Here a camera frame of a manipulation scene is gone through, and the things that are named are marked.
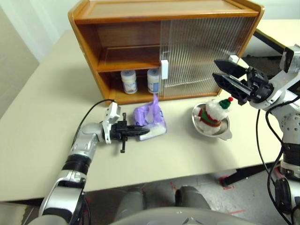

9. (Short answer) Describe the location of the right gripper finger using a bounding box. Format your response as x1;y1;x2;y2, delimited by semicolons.
213;59;248;79
212;72;253;106

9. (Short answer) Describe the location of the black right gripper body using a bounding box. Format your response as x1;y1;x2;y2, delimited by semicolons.
241;66;274;102

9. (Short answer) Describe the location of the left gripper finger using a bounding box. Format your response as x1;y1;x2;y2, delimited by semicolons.
126;126;151;133
127;131;151;138

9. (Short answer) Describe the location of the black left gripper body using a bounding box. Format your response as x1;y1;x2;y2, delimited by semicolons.
110;112;128;154

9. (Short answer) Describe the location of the purple tissue pack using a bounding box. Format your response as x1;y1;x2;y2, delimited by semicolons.
133;94;167;142

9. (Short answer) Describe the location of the ribbed clear sliding door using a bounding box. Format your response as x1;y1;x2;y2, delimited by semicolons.
160;18;254;97
169;17;257;97

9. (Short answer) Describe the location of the white jar with label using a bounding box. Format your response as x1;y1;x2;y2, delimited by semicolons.
120;70;138;95
147;68;162;94

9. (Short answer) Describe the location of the stainless steel bowl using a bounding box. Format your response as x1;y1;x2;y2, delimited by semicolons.
191;102;233;141

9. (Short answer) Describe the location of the wooden cabinet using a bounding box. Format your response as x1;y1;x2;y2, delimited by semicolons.
67;0;265;105

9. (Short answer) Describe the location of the white plush with green hat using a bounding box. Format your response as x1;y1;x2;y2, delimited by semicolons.
198;96;234;135

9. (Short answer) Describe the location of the dark grey rounded shape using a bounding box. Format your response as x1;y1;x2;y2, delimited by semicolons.
114;187;146;221

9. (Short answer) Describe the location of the silver robot torso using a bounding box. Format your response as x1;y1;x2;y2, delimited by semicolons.
103;206;237;225

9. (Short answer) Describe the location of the black table leg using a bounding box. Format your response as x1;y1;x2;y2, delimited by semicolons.
220;164;277;186

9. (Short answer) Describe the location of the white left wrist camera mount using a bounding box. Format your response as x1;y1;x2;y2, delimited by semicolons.
102;101;121;144

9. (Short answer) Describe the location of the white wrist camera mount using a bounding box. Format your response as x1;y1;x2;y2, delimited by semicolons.
250;45;300;111
102;101;121;144

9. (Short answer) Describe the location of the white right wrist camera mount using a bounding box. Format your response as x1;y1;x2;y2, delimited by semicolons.
250;45;300;111

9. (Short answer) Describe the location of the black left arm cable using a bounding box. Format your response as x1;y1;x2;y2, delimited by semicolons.
72;99;117;150

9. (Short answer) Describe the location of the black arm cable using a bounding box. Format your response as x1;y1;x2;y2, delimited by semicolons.
72;99;117;150
255;109;296;225

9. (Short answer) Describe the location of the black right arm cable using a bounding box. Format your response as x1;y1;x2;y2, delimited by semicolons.
255;109;296;225

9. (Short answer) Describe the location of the white table with black frame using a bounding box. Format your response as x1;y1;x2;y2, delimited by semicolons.
252;18;300;57

